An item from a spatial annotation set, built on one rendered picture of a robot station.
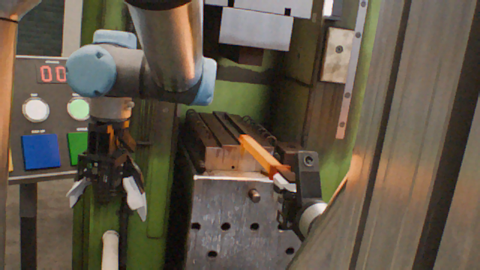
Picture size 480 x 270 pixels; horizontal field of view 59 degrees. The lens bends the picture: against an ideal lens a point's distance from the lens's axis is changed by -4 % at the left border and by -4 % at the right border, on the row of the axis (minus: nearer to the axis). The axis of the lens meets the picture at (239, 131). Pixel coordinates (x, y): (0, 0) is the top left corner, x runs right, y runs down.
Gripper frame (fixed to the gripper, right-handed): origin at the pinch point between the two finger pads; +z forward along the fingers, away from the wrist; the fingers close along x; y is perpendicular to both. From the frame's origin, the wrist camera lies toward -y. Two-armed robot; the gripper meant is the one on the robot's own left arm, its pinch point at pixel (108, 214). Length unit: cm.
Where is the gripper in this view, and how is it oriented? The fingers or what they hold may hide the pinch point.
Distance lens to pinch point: 91.3
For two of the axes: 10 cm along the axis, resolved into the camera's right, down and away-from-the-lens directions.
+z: -1.3, 9.6, 2.3
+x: 9.9, 1.5, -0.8
